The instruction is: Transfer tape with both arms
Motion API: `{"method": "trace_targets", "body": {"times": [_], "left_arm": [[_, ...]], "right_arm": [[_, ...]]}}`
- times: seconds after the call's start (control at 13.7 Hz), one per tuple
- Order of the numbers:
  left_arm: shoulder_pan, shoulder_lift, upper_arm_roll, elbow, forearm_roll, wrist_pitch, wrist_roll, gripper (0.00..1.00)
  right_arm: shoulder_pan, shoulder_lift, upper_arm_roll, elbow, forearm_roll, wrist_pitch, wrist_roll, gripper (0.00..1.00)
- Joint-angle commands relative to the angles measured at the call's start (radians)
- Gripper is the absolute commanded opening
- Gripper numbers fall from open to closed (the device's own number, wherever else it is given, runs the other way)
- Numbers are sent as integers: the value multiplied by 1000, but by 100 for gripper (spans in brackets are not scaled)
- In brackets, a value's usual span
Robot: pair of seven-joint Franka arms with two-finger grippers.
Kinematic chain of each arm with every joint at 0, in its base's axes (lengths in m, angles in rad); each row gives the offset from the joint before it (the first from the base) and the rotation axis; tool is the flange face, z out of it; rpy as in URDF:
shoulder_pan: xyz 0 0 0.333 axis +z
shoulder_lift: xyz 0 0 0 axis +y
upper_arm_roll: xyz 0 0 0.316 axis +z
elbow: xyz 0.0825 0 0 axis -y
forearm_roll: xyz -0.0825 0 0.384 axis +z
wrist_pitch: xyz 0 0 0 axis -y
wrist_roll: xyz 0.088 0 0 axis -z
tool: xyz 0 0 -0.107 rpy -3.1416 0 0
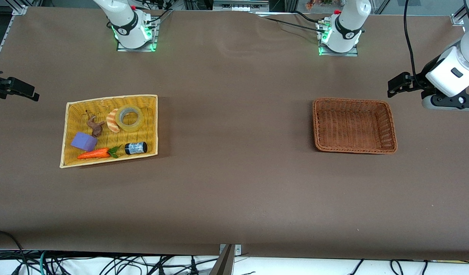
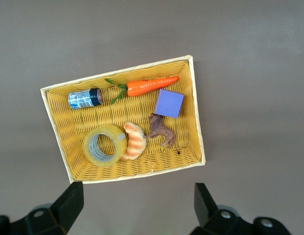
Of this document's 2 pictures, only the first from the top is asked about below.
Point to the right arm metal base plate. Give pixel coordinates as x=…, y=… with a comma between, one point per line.
x=153, y=42

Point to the brown toy root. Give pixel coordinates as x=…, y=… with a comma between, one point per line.
x=96, y=129

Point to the orange background object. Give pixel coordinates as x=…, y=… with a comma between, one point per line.
x=311, y=4

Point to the dark metal post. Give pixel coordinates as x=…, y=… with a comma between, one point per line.
x=223, y=265

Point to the grey metal box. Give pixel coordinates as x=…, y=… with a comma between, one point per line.
x=238, y=5

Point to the purple foam block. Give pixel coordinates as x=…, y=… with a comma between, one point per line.
x=83, y=141

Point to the yellow clear tape roll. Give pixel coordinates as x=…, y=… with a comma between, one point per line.
x=137, y=126

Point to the yellow wicker tray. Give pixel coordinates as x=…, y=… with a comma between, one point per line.
x=148, y=110

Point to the small metal edge bracket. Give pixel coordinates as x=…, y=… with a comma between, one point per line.
x=238, y=250

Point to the orange toy carrot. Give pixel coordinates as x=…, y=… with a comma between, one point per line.
x=93, y=154

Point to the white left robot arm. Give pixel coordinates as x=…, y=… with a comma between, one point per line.
x=349, y=23

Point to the aluminium corner bracket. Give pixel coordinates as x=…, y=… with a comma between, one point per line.
x=458, y=20
x=20, y=9

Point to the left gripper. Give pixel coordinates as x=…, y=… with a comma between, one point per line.
x=419, y=83

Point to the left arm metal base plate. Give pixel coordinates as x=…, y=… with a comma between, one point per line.
x=353, y=53

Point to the small black can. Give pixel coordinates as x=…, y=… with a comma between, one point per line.
x=135, y=148

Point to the toy croissant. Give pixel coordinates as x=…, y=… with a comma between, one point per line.
x=111, y=122

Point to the brown wicker basket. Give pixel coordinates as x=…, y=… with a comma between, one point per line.
x=353, y=126

